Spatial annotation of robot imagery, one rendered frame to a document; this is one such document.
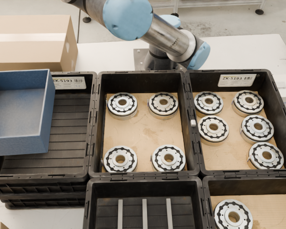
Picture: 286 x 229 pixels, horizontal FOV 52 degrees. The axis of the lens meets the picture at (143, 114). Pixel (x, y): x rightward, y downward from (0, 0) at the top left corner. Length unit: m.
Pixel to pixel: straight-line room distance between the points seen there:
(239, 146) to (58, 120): 0.61
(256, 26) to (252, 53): 1.48
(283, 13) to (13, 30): 2.57
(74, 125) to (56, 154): 0.12
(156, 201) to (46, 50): 0.70
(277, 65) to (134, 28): 0.91
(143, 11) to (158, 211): 0.53
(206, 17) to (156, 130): 2.13
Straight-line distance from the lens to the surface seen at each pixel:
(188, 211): 0.87
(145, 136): 0.97
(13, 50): 1.25
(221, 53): 1.50
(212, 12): 3.09
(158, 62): 1.22
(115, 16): 0.73
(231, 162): 0.96
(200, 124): 0.98
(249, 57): 1.52
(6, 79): 0.82
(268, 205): 0.94
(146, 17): 0.78
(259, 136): 1.01
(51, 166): 0.96
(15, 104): 0.81
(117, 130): 0.99
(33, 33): 1.31
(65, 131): 1.02
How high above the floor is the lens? 1.64
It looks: 52 degrees down
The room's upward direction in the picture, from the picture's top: straight up
